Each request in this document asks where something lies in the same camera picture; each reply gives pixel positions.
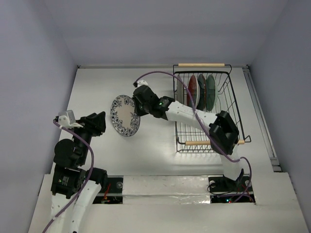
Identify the light green flower plate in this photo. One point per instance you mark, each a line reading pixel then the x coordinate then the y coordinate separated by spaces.
pixel 211 92

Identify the grey deer plate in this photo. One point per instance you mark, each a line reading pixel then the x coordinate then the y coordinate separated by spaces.
pixel 180 90

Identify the dark teal blossom plate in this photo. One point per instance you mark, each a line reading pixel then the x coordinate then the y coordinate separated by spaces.
pixel 203 92

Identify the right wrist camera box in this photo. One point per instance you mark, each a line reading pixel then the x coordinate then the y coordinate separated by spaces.
pixel 140 83

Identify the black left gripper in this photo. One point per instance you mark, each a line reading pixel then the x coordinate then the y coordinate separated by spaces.
pixel 95 122

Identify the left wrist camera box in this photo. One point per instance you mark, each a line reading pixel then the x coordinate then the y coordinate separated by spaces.
pixel 67 120

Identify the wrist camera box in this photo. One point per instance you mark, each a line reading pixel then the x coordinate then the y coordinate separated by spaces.
pixel 140 83
pixel 67 120

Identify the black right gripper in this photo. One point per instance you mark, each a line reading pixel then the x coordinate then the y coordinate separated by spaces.
pixel 140 101

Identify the blue floral white plate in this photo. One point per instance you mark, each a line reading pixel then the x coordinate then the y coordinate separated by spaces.
pixel 123 116

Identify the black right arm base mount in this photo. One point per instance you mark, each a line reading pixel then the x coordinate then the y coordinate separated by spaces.
pixel 222 185

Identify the red and teal flower plate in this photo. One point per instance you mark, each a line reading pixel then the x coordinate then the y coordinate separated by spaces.
pixel 194 90

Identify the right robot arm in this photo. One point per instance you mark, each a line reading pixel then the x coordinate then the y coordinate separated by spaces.
pixel 220 129

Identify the black wire dish rack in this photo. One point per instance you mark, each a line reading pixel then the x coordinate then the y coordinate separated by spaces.
pixel 193 140

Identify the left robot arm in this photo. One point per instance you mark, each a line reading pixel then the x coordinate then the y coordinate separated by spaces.
pixel 75 182

